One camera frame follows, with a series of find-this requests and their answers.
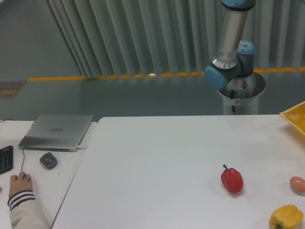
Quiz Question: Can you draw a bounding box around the person's right hand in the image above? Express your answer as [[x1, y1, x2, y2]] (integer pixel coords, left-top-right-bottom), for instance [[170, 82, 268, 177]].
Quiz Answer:
[[8, 172, 32, 198]]

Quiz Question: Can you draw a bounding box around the cream striped sleeve forearm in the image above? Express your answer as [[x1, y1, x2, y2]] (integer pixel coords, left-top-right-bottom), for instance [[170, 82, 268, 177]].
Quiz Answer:
[[7, 190, 51, 229]]

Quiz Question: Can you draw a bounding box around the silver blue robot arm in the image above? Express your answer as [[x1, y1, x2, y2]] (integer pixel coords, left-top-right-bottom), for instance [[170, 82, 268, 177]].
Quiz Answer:
[[204, 0, 255, 88]]

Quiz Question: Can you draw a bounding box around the yellow plastic basket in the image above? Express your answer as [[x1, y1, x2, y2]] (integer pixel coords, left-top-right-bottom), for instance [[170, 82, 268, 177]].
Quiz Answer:
[[279, 102, 305, 137]]

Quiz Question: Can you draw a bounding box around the black keyboard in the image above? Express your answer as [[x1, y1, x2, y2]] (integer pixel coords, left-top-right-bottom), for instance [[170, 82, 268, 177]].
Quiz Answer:
[[0, 146, 14, 174]]

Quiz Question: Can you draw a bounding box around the small black holder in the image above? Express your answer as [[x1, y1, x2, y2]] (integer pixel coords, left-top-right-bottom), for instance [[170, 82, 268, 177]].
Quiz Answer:
[[40, 152, 58, 170]]

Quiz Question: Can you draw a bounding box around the silver closed laptop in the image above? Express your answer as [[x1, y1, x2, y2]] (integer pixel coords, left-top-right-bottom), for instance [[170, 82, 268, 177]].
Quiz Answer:
[[19, 114, 93, 152]]

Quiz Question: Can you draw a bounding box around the red bell pepper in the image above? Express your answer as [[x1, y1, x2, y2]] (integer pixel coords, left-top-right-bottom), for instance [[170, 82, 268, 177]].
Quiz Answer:
[[221, 165, 244, 194]]

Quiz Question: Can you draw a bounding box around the yellow bell pepper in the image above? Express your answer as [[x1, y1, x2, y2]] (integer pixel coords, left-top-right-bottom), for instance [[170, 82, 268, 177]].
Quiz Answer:
[[269, 205, 304, 229]]

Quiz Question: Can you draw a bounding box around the brown egg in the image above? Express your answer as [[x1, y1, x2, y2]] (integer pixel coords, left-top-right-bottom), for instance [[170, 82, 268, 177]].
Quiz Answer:
[[290, 176, 305, 193]]

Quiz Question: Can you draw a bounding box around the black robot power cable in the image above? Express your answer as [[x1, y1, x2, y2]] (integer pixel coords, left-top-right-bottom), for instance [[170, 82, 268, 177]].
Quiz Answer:
[[230, 89, 236, 115]]

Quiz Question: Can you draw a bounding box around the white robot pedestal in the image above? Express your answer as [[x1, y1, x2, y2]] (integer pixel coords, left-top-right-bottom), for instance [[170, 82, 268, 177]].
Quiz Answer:
[[217, 72, 266, 115]]

